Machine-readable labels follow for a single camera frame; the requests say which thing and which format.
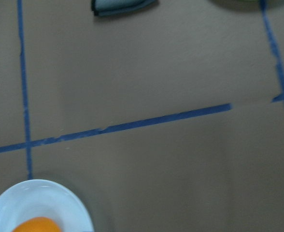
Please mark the light blue plate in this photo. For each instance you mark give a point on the light blue plate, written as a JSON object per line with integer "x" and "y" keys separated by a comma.
{"x": 43, "y": 198}

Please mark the orange mandarin fruit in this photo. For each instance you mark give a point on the orange mandarin fruit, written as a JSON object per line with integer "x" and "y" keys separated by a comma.
{"x": 38, "y": 224}

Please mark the light green plate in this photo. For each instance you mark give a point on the light green plate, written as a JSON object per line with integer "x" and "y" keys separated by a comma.
{"x": 234, "y": 2}

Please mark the folded grey cloth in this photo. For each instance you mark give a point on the folded grey cloth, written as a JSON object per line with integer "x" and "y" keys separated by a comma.
{"x": 115, "y": 7}

